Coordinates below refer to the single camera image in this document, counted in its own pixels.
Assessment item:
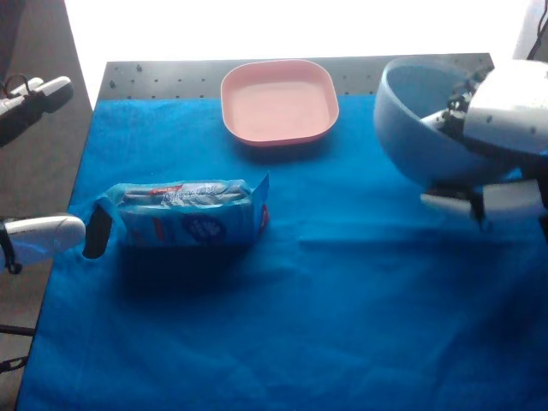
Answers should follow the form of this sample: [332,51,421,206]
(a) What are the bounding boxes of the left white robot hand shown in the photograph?
[0,74,74,146]

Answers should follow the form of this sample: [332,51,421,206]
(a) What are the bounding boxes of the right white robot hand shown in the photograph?
[420,58,548,232]

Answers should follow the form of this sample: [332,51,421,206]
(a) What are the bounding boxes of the light blue bowl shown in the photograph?
[372,57,515,188]

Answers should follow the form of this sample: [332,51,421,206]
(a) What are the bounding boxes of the blue snack packet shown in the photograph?
[80,170,271,260]

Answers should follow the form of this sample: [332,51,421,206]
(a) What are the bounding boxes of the pink square plate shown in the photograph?
[220,58,341,149]

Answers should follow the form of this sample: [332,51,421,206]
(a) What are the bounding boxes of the black metal bar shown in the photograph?
[0,324,36,337]

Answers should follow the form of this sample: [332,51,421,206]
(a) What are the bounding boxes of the blue table cloth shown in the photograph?
[15,92,548,411]

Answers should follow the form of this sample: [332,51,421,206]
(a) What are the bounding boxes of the black strap clip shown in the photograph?
[0,356,29,376]

